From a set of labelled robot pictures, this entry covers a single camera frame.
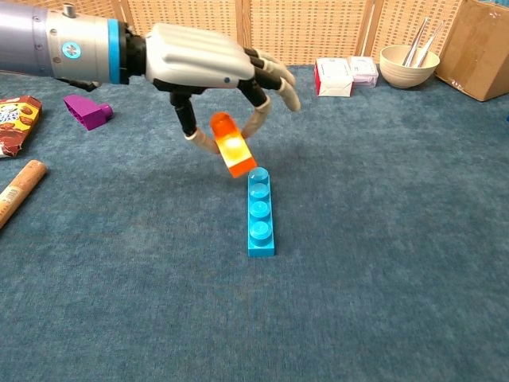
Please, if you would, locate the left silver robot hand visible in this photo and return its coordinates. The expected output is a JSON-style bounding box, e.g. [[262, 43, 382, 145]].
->
[[126, 22, 302, 156]]

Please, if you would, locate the Hello Panda snack box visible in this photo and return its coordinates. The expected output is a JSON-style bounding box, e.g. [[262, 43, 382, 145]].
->
[[0, 95, 43, 159]]

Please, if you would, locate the clear plastic card box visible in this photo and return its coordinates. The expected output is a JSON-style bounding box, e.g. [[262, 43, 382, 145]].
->
[[348, 56, 379, 88]]

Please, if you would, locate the metal spoon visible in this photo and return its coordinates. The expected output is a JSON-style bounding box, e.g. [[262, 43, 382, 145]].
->
[[402, 16, 431, 67], [415, 19, 445, 68]]

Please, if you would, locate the white box with red logo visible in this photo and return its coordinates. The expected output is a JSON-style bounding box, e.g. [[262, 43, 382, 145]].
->
[[313, 57, 354, 98]]

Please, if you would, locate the orange block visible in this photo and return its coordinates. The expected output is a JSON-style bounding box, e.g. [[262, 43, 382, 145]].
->
[[209, 111, 257, 179]]

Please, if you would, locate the brown cylindrical biscuit pack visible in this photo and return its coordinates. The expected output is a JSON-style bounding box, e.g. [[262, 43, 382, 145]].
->
[[0, 159, 49, 231]]

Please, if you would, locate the long blue brick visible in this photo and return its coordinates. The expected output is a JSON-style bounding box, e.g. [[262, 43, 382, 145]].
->
[[247, 167, 276, 258]]

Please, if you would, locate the brown cardboard box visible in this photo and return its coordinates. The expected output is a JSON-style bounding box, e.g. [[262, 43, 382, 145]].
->
[[434, 0, 509, 103]]

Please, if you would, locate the purple block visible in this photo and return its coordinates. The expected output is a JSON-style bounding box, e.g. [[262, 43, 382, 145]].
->
[[63, 94, 115, 131]]

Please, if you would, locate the wooden rattan folding screen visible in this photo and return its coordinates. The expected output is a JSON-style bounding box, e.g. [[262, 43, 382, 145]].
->
[[0, 0, 465, 68]]

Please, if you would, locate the blue carpet table cover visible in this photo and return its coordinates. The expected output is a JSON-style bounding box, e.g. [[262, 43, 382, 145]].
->
[[0, 63, 509, 382]]

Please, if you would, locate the beige bowl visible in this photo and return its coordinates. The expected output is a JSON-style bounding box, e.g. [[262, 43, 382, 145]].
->
[[379, 45, 441, 89]]

